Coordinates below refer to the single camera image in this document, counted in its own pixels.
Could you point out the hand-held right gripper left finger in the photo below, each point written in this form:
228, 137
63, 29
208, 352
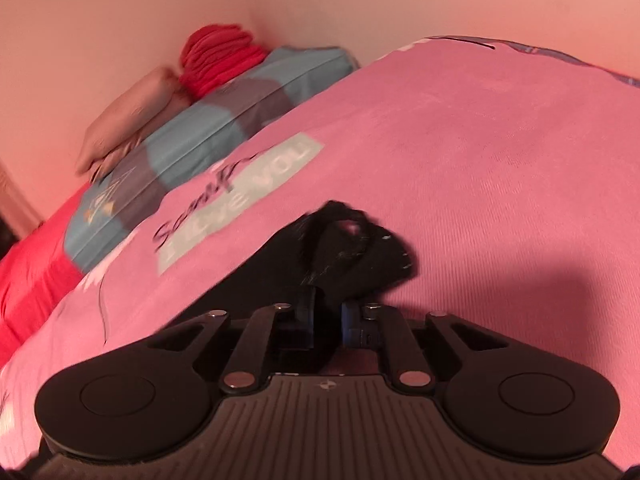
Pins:
306, 320

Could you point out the pink printed blanket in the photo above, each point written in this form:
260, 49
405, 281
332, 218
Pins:
450, 160

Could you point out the blue grey striped pillow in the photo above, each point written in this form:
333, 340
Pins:
210, 130

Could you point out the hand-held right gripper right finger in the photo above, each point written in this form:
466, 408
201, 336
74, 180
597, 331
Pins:
352, 322

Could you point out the tall stack of red clothes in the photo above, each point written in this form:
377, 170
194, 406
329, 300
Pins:
220, 60

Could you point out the folded beige quilt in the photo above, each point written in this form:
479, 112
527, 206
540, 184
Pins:
130, 115

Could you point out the black pants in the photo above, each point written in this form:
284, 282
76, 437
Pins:
350, 260

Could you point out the red bed sheet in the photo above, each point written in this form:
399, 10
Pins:
30, 280

